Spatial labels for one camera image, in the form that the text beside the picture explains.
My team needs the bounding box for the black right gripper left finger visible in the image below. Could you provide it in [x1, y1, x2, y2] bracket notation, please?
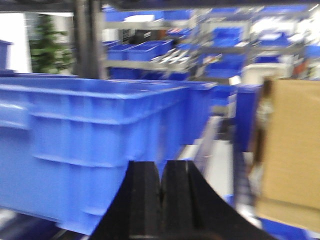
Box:
[90, 161, 161, 240]

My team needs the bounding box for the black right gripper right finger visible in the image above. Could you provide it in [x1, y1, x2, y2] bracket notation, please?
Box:
[160, 160, 273, 240]

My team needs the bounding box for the large blue upper crate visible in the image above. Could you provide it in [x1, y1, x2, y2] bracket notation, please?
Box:
[0, 76, 216, 235]

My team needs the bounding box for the large cardboard box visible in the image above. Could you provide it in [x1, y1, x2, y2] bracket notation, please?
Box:
[253, 77, 320, 232]

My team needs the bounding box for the green plant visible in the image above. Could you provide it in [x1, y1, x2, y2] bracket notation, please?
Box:
[29, 14, 73, 74]

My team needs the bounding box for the dark rack post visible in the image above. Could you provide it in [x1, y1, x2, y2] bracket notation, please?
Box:
[73, 0, 107, 80]

